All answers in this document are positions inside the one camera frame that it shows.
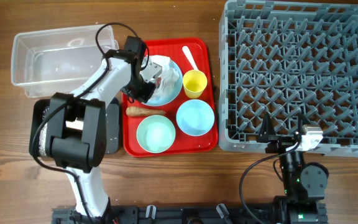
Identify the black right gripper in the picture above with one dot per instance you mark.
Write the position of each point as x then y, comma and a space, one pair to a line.
279, 143

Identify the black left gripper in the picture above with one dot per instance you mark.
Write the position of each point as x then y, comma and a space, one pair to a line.
143, 96

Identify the red snack wrapper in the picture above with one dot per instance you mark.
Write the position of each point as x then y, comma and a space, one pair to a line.
158, 82

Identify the brown bread stick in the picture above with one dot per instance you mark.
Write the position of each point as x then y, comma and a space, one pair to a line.
134, 111

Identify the white napkin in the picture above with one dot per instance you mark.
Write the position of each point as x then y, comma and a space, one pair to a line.
169, 77

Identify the mint green bowl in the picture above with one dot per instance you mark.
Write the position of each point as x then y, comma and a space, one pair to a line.
155, 134

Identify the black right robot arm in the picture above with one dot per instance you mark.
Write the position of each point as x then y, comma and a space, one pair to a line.
304, 183

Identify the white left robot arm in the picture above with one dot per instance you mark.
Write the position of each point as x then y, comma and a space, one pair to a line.
76, 126

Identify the black waste tray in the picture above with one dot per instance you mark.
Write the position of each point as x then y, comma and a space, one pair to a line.
113, 122

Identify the grey plastic dishwasher rack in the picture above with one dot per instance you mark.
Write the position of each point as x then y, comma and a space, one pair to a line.
285, 59

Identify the clear plastic waste bin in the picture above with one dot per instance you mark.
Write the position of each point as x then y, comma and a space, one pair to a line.
57, 60

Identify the light blue plate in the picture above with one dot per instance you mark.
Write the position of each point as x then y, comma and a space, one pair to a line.
176, 90

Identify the red plastic tray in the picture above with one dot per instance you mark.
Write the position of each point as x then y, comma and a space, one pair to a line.
183, 143

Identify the yellow plastic cup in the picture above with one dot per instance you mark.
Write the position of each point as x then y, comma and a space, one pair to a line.
194, 83

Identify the white plastic spoon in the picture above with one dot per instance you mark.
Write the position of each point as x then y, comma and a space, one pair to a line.
188, 55

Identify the light blue bowl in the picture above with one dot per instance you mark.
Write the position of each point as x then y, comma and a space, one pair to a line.
195, 117

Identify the pile of white rice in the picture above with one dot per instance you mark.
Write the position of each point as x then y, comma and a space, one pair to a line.
42, 141

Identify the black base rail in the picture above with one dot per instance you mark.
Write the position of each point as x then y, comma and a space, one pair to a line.
267, 213

